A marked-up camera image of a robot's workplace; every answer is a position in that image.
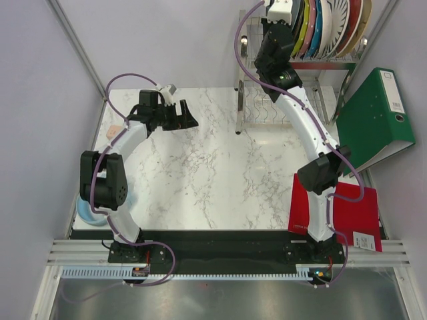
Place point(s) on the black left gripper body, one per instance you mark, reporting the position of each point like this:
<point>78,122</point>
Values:
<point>166,115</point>

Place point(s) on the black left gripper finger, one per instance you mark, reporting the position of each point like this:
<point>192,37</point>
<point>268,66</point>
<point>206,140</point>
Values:
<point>177,126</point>
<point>186,117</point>

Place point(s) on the green polka dot plate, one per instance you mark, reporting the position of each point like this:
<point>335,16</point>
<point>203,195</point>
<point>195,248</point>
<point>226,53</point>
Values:
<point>302,30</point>

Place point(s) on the blue polka dot plate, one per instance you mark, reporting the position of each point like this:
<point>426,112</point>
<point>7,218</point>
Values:
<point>314,48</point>

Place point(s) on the grey-blue ceramic plate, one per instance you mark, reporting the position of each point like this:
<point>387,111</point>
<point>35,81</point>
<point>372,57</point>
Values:
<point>297,6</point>

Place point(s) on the brown-rimmed petal pattern plate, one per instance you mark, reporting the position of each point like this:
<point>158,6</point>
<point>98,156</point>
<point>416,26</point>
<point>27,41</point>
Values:
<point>326,28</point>

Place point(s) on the white plate with blue stripes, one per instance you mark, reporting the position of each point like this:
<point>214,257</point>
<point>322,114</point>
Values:
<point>340,16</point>

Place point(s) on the red plate with teal flower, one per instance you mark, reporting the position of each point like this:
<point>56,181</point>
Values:
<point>356,9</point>

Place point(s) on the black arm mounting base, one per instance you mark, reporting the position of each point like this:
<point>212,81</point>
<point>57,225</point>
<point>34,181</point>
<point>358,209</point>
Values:
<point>226,250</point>

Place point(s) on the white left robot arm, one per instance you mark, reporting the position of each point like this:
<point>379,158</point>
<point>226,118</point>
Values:
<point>103,180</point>

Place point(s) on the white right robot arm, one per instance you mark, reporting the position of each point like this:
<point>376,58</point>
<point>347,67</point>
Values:
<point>319,177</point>

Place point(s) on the steel two-tier dish rack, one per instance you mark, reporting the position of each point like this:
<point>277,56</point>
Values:
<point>325,81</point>

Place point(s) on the pink cube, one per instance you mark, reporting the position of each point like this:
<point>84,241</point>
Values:
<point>113,131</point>

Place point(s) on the light blue headphones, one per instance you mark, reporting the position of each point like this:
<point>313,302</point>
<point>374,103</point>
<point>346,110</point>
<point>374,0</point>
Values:
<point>99,220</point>

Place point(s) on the green lever arch binder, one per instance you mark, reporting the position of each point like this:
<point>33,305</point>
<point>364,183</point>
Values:
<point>373,122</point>

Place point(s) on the red folder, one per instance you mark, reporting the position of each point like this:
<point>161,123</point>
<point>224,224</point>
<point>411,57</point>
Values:
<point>357,221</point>

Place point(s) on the cream plate with bird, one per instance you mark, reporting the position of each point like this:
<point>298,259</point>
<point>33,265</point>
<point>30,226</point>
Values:
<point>367,10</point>

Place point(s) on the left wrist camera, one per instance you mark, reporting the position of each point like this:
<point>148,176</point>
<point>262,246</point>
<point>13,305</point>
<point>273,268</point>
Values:
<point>149,98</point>

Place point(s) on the white slotted cable duct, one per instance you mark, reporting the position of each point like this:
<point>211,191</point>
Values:
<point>128,273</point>

